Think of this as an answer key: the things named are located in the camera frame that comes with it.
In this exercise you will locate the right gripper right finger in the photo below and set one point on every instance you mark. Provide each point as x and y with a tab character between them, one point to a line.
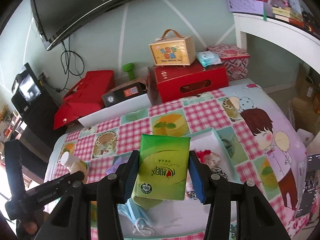
213	192

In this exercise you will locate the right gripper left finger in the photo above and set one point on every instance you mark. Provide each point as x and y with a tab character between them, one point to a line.
116	188

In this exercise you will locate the black white spotted scrunchie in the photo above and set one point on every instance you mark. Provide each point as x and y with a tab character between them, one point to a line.
215	177

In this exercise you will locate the purple tube package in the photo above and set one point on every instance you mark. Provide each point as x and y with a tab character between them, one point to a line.
120	160

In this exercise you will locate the pink wavy cloth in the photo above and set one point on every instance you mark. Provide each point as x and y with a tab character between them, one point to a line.
209	158

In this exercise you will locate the blue face mask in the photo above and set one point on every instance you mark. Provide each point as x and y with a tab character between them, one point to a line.
142	225

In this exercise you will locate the person's left hand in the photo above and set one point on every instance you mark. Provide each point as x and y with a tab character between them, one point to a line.
26	228

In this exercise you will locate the white teal-rimmed tray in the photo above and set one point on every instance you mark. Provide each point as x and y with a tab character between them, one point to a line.
177	218

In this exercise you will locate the beige powder puff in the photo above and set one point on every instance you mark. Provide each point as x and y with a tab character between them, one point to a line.
82	167

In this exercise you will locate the white pill bottle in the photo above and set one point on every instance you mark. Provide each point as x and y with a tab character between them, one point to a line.
67	160

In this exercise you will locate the pink plaid cartoon tablecloth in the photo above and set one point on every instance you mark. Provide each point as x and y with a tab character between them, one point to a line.
260	142

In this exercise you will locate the white foam board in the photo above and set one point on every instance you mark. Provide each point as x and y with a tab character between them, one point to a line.
119	109

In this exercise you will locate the black cabinet with monitor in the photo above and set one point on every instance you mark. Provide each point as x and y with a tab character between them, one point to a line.
37	109

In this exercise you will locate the red flat bag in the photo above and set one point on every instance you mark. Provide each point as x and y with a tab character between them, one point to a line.
85	97

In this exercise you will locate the smartphone on stand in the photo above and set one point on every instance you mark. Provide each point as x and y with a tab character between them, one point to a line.
308	183

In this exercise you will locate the black box with label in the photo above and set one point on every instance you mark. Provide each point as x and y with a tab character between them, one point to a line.
125	92

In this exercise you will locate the large red gift box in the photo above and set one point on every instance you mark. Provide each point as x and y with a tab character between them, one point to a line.
167	83

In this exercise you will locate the green dumbbell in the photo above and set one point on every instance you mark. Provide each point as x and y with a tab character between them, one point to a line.
129	69

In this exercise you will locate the blue wet wipes pack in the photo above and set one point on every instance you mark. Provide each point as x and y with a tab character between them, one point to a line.
208	58

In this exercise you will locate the red patterned box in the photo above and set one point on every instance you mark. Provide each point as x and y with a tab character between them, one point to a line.
234	59

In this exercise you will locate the yellow box with handle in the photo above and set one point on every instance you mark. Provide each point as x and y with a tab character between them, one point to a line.
173	49

